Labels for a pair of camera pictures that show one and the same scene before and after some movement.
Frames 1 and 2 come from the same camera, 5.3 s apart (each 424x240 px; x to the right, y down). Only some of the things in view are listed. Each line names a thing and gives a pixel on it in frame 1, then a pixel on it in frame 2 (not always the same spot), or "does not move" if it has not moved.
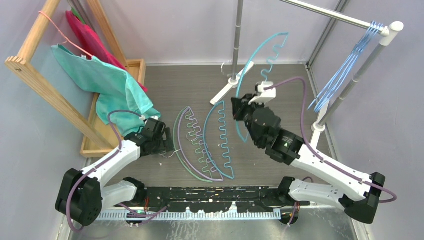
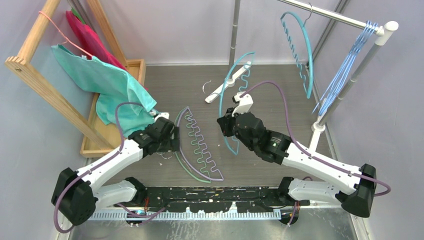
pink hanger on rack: (67, 41) does not move
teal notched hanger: (264, 70) to (310, 49)
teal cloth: (116, 89) does not move
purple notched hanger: (192, 149) does not move
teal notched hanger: (224, 140) to (237, 152)
